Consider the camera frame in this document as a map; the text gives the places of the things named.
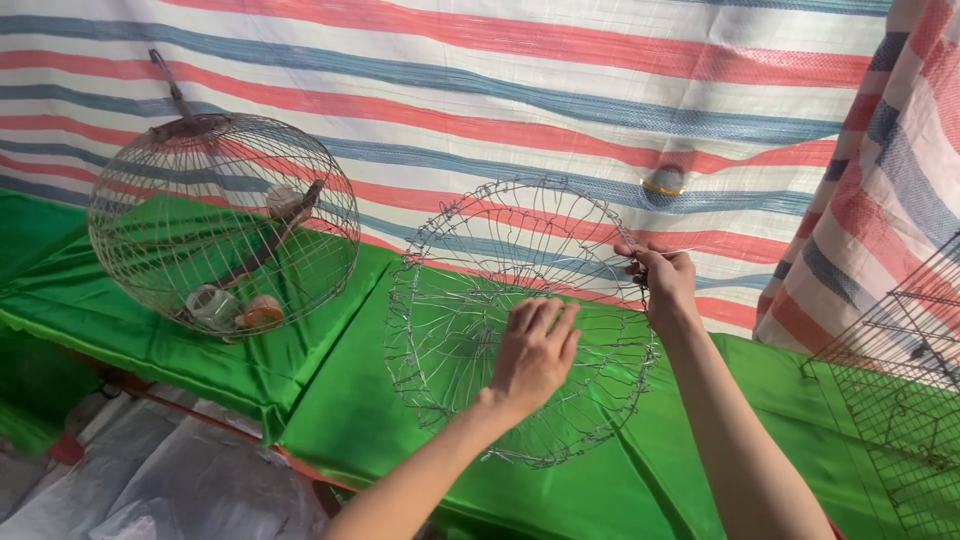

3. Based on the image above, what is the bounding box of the clear plastic feeder cup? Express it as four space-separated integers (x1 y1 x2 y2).
184 285 243 333

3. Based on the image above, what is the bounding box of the clear plastic sheet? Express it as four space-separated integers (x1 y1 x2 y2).
0 382 331 540

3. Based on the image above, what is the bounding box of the striped woven tarpaulin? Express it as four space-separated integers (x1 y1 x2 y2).
0 0 960 372

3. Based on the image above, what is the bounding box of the orange plastic feeder cup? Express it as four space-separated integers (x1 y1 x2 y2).
234 294 287 330

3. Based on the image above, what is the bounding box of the finished round wire birdcage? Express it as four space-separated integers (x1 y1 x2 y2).
87 49 362 343

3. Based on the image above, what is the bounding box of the wooden perch stick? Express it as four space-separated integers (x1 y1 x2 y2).
213 178 327 290

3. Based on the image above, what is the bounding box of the person's left hand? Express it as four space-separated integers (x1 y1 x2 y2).
487 297 583 413

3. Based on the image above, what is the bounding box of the square wire mesh cage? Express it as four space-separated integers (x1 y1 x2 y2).
799 231 960 540

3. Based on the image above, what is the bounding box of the person's right hand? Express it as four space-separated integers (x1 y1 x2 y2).
613 240 700 339

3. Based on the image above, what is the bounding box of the unfinished round wire cage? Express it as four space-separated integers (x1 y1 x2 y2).
383 175 661 470

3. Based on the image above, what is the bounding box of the red table frame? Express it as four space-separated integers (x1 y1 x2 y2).
56 345 361 500

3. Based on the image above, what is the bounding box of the green satin cloth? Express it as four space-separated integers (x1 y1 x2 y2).
0 187 960 540

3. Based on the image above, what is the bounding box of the yellow tape roll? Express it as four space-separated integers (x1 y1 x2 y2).
641 165 686 198

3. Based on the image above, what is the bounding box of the white round feeder cup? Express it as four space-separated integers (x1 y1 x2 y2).
265 184 303 220

